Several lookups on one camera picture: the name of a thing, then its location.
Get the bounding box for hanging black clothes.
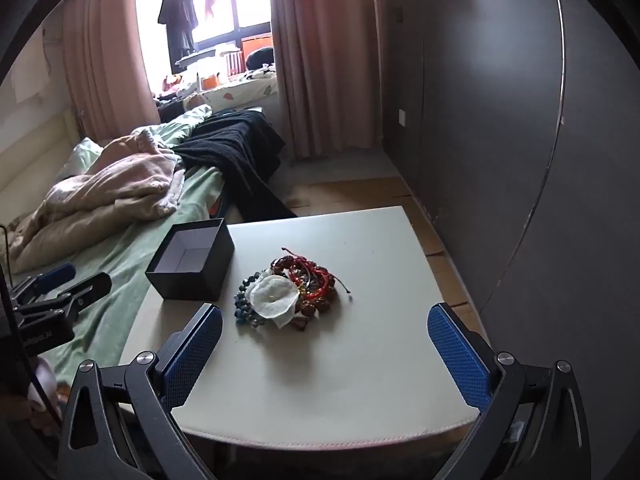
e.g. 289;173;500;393
157;0;200;62

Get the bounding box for cream bed headboard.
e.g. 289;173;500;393
0;107;86;226

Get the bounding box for pink curtain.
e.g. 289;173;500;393
270;0;386;162
62;0;161;142

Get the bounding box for black cardboard box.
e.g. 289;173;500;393
145;218;236;302

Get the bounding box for pale green pillow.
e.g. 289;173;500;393
65;137;104;181

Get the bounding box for blue braided flower bracelet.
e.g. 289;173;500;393
234;269;273;331

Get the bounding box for patterned window seat cushion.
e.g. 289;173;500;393
200;67;279;111

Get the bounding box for pink fleece blanket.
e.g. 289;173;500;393
7;127;188;273

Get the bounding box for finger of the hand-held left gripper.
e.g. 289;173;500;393
15;272;113;322
10;262;77;306

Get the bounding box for person's left hand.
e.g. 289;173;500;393
0;354;65;438

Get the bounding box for white flower hair clip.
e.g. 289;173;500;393
248;274;301;330

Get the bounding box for dark grey wardrobe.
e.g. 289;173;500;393
375;0;640;480

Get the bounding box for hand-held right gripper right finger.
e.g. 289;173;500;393
426;302;594;480

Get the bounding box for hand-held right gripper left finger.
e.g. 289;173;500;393
57;302;224;480

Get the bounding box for black bag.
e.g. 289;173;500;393
245;46;276;71

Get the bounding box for green bed sheet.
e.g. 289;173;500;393
10;105;241;391

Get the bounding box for red string bracelet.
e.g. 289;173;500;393
281;247;352;306

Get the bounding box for black knitted garment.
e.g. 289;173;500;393
172;109;299;221

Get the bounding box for pile of beaded bracelets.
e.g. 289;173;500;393
270;256;336;319

